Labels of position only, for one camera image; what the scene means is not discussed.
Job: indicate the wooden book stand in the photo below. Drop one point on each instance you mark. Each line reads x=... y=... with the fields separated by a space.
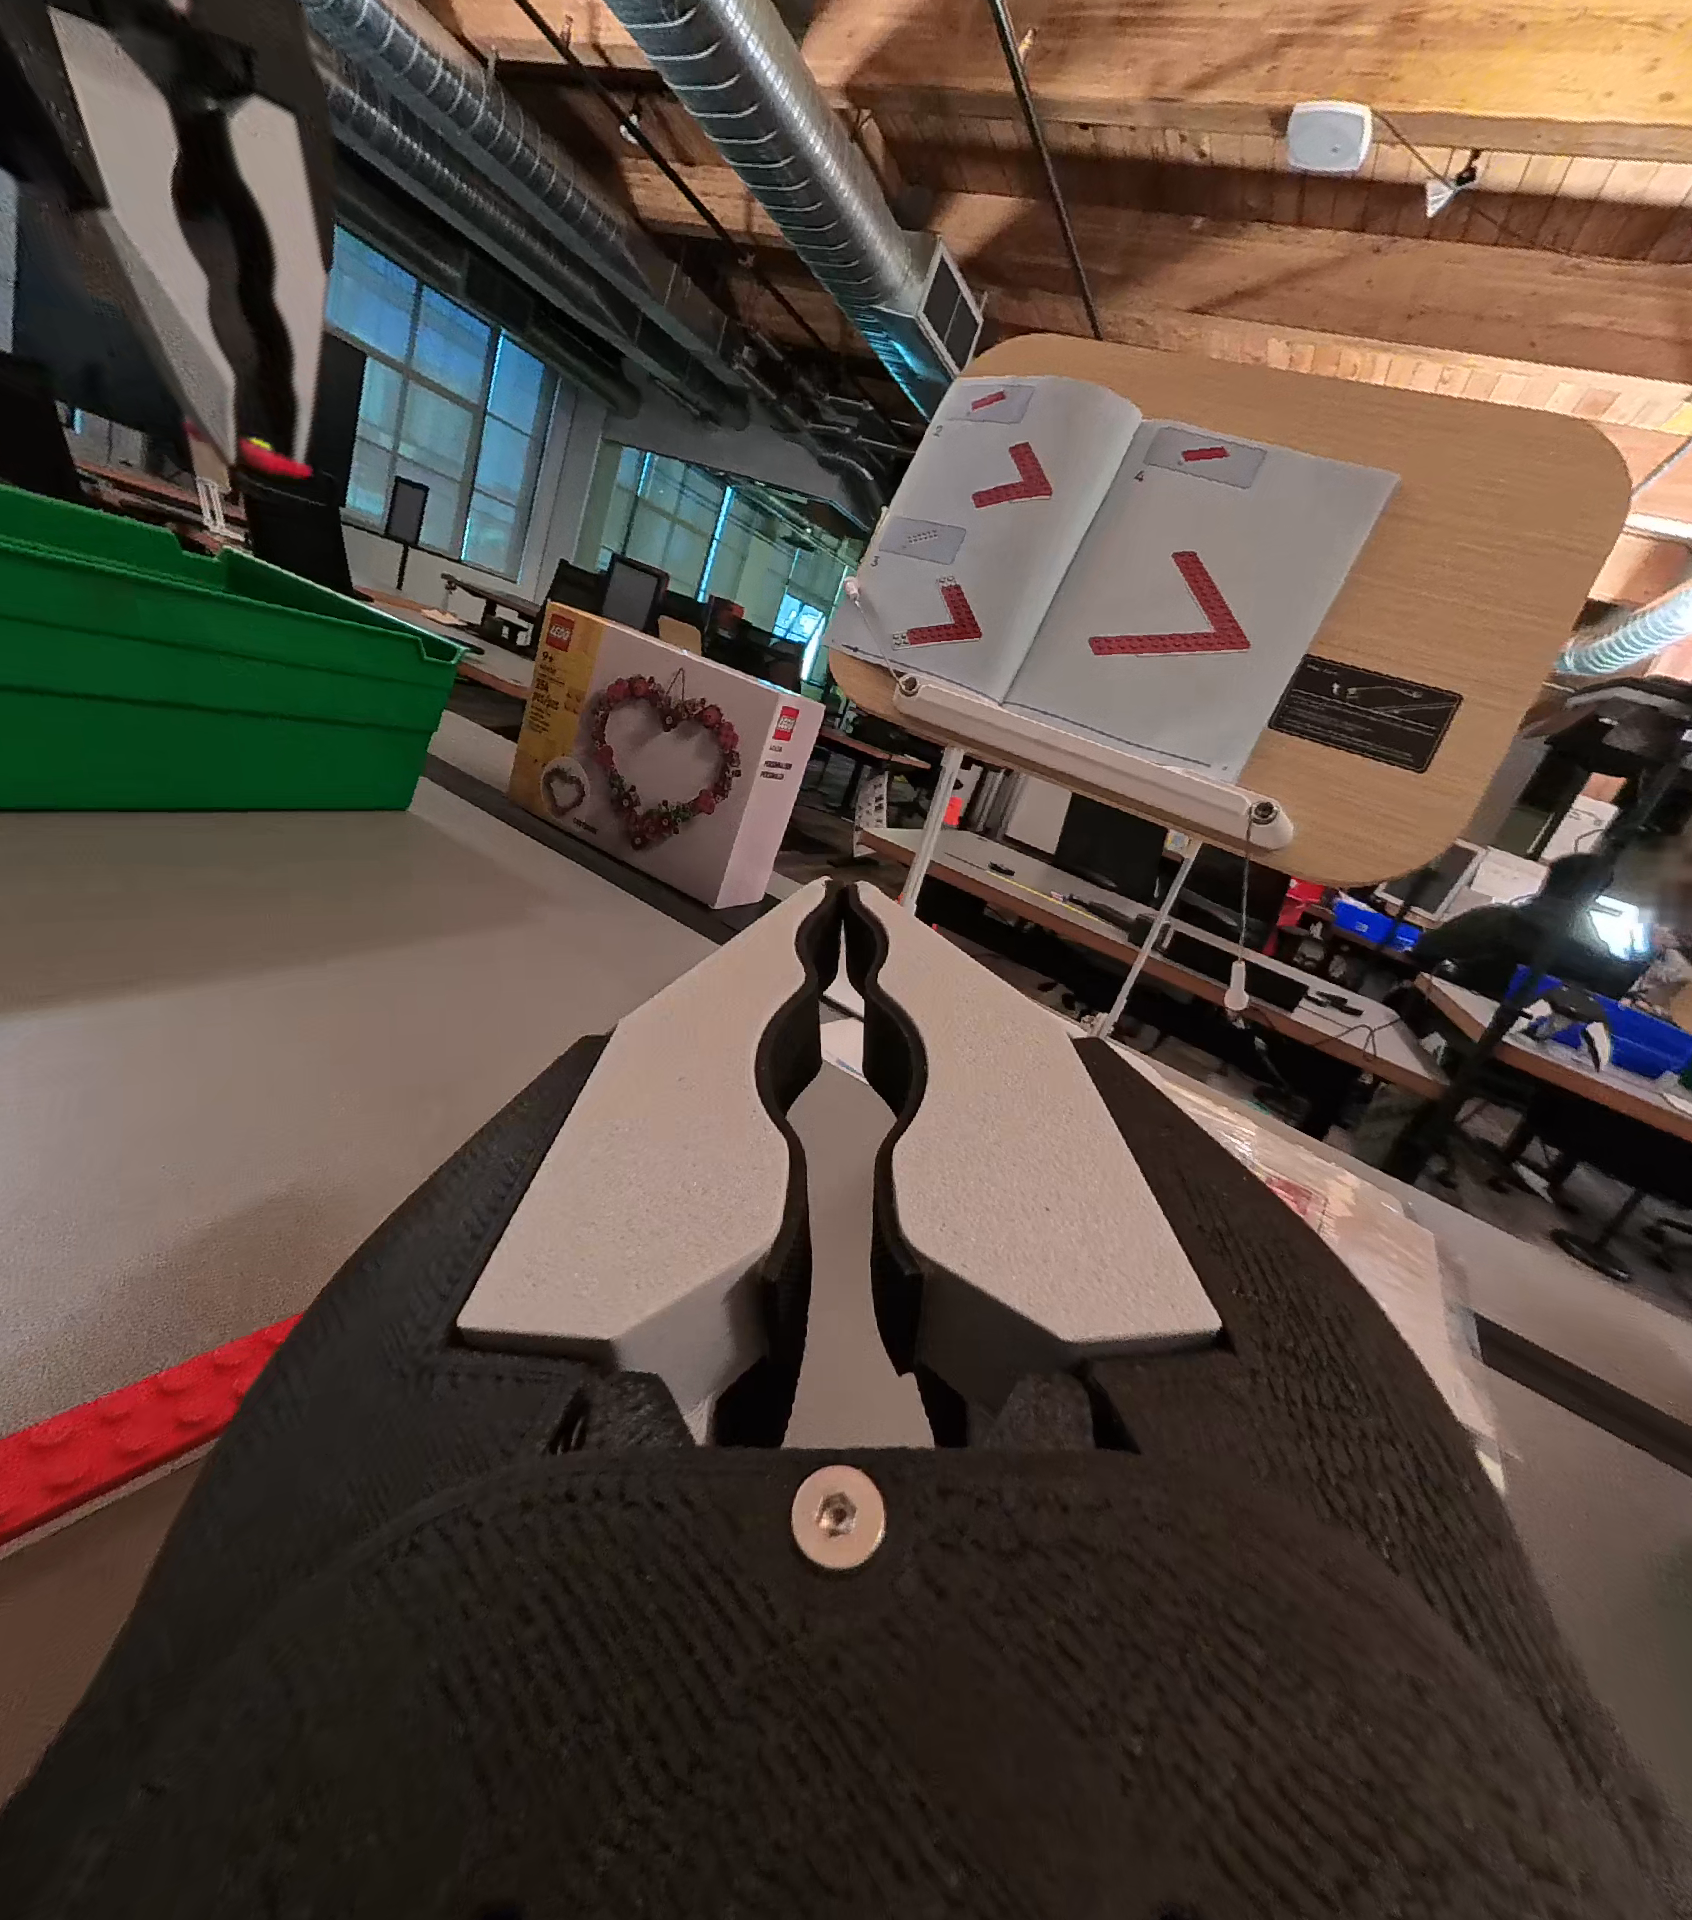
x=1506 y=523

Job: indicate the white ceiling speaker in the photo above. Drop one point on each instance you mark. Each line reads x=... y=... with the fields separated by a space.
x=1329 y=135

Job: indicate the red and white lego plate assembly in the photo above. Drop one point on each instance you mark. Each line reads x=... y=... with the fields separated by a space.
x=21 y=1462

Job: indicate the printed plastic bag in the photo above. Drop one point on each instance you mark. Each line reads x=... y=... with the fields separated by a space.
x=1357 y=1259

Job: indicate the blue plastic bin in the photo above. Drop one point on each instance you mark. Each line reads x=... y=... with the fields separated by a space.
x=1628 y=1034

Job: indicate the black office chair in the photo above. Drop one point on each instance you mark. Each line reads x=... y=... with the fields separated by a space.
x=21 y=419

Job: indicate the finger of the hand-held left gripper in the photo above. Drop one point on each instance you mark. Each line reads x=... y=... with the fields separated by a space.
x=158 y=178
x=291 y=196

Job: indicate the long office desk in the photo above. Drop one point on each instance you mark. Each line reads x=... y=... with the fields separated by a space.
x=1325 y=1034

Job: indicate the dark spiral metal duct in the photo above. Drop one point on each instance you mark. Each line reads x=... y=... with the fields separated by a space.
x=487 y=166

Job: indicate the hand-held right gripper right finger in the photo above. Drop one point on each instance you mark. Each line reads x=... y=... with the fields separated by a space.
x=1041 y=1184

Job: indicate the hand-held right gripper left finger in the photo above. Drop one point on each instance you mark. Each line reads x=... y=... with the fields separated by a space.
x=638 y=1184

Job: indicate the small red lego piece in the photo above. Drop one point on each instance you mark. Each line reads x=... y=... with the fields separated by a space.
x=276 y=458

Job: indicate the lego instruction booklet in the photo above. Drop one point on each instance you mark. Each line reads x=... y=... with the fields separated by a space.
x=1161 y=600

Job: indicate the green plastic bin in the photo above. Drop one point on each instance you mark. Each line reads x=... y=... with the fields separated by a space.
x=112 y=676

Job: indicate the white lego set box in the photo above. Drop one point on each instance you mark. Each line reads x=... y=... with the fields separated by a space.
x=773 y=818

